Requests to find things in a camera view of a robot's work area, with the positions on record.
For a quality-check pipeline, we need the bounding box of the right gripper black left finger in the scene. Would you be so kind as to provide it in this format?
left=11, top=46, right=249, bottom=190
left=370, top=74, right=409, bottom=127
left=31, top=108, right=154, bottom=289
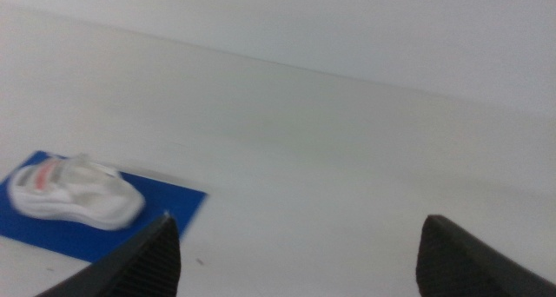
left=33, top=213, right=182, bottom=297

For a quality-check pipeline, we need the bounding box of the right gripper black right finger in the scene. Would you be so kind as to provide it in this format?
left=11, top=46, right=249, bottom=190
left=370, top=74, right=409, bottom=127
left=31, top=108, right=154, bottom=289
left=415, top=214, right=556, bottom=297

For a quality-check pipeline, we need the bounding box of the blue rectangular mat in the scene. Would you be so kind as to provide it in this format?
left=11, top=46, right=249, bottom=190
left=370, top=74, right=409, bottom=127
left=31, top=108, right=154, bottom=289
left=0, top=149, right=209, bottom=264

